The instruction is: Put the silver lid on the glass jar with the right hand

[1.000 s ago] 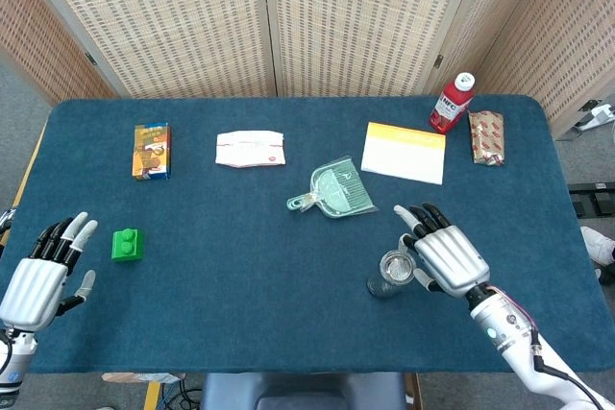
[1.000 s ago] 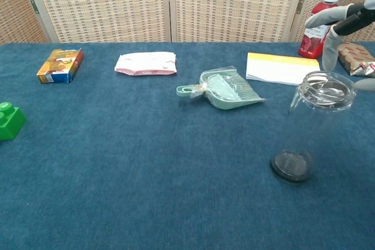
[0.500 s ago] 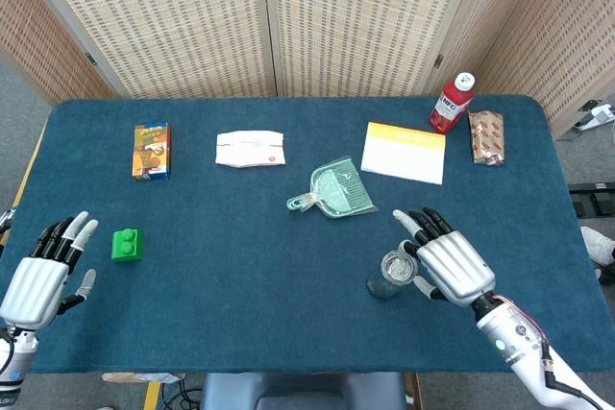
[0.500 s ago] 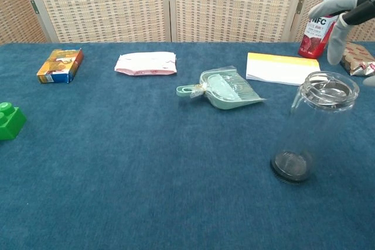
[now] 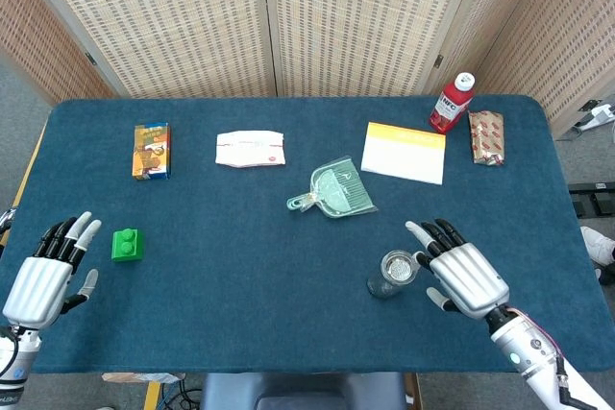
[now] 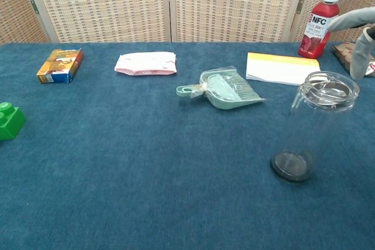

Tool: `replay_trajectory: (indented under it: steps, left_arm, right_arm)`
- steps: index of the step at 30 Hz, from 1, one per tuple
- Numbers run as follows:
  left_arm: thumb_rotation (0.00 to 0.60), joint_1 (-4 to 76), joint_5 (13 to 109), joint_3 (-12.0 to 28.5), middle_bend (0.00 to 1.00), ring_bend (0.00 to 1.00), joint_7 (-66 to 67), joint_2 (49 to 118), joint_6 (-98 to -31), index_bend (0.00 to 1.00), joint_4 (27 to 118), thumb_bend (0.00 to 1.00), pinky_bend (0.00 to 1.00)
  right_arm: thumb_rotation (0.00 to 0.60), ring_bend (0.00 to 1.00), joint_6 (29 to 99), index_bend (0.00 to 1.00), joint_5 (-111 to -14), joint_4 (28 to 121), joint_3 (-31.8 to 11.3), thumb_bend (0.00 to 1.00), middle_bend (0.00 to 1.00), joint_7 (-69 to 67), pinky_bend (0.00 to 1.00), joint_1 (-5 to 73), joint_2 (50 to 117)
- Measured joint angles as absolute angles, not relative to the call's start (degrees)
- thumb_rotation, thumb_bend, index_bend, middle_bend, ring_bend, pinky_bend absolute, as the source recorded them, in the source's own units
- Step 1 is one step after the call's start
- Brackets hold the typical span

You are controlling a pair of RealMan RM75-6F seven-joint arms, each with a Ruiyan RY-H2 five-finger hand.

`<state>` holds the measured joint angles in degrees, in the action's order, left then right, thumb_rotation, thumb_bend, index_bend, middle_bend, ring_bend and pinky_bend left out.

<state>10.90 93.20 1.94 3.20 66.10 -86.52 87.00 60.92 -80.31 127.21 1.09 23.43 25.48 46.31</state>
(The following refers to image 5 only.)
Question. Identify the metal screen hinge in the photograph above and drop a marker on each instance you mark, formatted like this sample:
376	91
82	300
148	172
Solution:
91	58
438	61

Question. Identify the blue carpet table cloth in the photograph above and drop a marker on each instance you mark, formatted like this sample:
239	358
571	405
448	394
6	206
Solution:
240	295

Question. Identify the white yellow-edged notepad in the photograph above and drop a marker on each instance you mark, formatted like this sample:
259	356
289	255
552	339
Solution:
403	155

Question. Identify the pink white tissue packet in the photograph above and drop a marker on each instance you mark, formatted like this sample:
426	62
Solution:
250	148

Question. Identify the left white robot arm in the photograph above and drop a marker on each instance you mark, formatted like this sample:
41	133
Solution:
17	362

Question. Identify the woven folding screen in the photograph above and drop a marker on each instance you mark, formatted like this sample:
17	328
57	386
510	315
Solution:
192	21

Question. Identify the white shoe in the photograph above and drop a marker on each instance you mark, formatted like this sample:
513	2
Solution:
597	244

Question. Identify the red NFC juice bottle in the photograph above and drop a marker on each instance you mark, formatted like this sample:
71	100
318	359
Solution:
449	105

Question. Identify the green toy building brick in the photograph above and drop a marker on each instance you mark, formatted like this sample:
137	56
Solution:
127	247

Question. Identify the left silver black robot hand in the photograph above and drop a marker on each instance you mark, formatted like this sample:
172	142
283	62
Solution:
38	285

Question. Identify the flat cardboard piece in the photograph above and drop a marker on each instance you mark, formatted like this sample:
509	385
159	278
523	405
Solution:
139	377

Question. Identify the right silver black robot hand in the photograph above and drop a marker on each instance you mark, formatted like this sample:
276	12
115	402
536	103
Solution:
468	280

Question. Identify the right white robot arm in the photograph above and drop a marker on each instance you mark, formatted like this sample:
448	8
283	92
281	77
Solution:
533	352

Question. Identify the clear glass jar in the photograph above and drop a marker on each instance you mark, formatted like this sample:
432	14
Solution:
384	287

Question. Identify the white floor device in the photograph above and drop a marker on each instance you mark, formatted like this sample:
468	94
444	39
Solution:
598	114

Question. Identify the dark robot base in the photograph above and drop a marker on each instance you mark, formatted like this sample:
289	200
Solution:
302	393

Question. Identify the orange blue carton box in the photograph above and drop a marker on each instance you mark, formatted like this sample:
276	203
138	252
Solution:
150	151

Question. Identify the brown foil snack packet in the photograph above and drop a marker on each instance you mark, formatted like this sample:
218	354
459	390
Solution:
486	138

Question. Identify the mint green bagged dustpan set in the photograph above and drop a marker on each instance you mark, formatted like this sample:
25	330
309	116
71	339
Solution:
338	189

